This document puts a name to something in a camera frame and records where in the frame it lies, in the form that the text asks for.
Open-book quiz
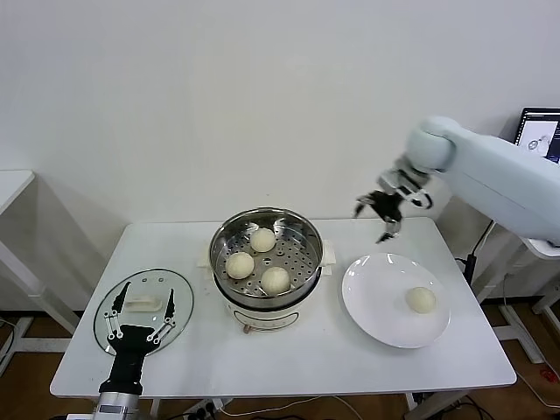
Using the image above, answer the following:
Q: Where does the grey open laptop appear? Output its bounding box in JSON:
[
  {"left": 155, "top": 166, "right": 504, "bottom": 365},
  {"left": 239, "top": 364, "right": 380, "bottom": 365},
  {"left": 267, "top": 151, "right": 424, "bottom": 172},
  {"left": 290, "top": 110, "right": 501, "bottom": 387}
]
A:
[{"left": 514, "top": 107, "right": 560, "bottom": 166}]

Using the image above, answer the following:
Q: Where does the white laptop cable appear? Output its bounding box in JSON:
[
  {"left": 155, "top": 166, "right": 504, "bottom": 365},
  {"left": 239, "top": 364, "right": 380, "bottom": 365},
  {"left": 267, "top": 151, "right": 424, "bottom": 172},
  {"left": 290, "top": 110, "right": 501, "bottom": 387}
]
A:
[{"left": 472, "top": 220, "right": 496, "bottom": 257}]

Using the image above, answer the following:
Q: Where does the stainless steel steamer basket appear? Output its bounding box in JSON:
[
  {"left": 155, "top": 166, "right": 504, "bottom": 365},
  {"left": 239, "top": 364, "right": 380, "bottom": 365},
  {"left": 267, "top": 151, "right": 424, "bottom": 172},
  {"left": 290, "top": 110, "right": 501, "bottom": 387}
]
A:
[{"left": 208, "top": 207, "right": 324, "bottom": 299}]

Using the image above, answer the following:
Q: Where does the black cylindrical post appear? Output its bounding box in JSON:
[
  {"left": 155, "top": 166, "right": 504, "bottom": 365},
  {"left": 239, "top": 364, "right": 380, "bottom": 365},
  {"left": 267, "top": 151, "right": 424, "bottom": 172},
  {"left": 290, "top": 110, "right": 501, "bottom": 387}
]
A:
[{"left": 463, "top": 253, "right": 478, "bottom": 290}]

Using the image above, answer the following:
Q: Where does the white electric cooker pot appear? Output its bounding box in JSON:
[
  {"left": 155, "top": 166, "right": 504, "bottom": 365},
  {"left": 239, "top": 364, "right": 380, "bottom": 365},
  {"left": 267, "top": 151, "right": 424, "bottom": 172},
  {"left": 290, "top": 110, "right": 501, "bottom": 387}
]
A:
[{"left": 196, "top": 238, "right": 338, "bottom": 336}]

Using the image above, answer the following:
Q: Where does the round glass pot lid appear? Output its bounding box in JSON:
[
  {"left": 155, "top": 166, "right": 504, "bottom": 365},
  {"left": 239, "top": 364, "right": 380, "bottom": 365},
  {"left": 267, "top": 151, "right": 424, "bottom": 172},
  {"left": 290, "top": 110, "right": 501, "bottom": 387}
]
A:
[{"left": 94, "top": 269, "right": 195, "bottom": 356}]

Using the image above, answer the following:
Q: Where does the white round plate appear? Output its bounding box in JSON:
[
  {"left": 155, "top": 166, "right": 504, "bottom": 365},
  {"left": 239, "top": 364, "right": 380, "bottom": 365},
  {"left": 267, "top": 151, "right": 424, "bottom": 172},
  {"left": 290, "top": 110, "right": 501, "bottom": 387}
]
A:
[{"left": 341, "top": 252, "right": 452, "bottom": 350}]

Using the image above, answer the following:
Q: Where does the white laptop side table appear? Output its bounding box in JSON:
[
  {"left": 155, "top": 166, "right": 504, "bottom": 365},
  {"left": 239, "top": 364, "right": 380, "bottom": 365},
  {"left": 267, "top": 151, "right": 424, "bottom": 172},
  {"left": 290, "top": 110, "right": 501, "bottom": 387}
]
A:
[{"left": 474, "top": 218, "right": 560, "bottom": 364}]

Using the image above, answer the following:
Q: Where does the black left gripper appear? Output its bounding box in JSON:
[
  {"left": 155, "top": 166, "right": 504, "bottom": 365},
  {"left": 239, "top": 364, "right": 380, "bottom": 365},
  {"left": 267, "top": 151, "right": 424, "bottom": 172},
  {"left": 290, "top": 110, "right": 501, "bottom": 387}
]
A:
[{"left": 98, "top": 282, "right": 177, "bottom": 394}]

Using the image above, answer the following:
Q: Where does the white power strip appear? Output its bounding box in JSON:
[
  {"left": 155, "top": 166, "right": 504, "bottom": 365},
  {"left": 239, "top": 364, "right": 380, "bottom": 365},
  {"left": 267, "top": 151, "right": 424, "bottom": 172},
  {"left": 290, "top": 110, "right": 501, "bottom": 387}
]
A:
[{"left": 185, "top": 400, "right": 224, "bottom": 417}]

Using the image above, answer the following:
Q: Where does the white steamed baozi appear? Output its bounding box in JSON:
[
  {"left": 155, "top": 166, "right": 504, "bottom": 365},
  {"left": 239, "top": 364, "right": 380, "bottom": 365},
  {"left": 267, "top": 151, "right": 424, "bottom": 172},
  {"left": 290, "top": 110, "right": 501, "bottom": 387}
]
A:
[
  {"left": 249, "top": 227, "right": 277, "bottom": 254},
  {"left": 225, "top": 252, "right": 256, "bottom": 280},
  {"left": 405, "top": 286, "right": 438, "bottom": 315},
  {"left": 260, "top": 266, "right": 291, "bottom": 295}
]

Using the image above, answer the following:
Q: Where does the white empty side table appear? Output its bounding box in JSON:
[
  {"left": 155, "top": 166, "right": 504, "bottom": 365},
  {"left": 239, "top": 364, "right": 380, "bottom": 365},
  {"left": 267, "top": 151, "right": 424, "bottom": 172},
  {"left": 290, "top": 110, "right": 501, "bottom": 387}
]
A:
[{"left": 0, "top": 169, "right": 82, "bottom": 377}]

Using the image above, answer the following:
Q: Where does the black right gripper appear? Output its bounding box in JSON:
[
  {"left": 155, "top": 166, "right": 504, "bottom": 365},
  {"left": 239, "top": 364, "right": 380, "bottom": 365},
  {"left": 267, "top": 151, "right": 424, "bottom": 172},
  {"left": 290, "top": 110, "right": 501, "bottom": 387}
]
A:
[{"left": 353, "top": 189, "right": 404, "bottom": 245}]

